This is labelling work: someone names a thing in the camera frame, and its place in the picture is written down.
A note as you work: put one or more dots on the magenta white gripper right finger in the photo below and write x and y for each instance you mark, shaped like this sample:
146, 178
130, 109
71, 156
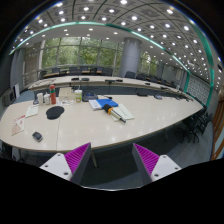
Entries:
151, 166

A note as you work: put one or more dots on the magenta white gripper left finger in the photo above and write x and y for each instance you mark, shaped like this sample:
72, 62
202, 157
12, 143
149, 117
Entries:
69, 166

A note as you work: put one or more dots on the black computer mouse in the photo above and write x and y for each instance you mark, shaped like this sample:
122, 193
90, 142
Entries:
37, 136

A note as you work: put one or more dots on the black oval mouse pad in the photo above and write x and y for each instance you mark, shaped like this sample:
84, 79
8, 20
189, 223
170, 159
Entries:
54, 112

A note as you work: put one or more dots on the black office chair right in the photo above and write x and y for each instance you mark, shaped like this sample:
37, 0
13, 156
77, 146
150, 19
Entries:
197, 123

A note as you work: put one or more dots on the white paper sheets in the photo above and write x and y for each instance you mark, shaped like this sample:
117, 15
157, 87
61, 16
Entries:
123, 112

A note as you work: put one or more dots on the white book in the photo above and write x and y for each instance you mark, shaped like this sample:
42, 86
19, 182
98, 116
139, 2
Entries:
95, 105

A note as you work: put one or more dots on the white paper left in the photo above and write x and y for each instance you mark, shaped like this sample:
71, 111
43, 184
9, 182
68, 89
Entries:
32, 110

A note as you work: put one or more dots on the red white booklet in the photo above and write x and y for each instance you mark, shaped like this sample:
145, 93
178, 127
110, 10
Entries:
18, 124

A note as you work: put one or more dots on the orange black hand tool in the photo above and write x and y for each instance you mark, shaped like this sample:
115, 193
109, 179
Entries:
109, 110

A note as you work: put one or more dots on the white cup green label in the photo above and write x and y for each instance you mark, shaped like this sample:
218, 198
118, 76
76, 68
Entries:
78, 95

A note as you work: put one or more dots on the small white container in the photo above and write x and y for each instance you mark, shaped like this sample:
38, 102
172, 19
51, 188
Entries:
47, 99

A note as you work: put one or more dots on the blue folder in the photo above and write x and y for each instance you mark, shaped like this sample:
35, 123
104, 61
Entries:
103, 102

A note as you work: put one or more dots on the white paper cup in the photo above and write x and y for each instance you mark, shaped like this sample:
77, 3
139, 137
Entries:
40, 98

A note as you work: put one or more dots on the red tall bottle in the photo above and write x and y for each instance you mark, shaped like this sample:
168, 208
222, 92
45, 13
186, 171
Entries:
53, 94

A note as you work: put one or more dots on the grey round pillar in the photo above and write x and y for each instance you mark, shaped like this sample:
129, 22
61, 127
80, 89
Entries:
130, 56

